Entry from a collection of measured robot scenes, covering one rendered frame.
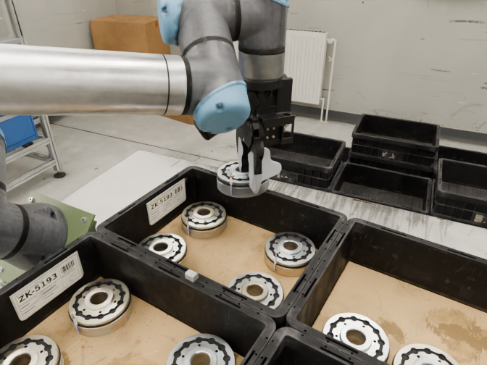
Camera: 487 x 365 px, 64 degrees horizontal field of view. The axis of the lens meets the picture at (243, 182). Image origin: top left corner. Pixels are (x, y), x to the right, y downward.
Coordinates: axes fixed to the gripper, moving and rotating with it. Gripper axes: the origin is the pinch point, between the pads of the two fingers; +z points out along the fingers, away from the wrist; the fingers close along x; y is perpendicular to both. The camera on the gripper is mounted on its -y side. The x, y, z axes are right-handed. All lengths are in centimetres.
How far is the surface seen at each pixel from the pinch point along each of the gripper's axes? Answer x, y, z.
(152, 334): -14.1, -22.4, 17.0
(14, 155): 188, -78, 71
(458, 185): 41, 117, 50
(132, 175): 64, -17, 30
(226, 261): -2.1, -5.3, 16.9
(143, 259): -6.7, -21.5, 7.0
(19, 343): -10.8, -41.9, 14.2
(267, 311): -24.2, -6.5, 6.9
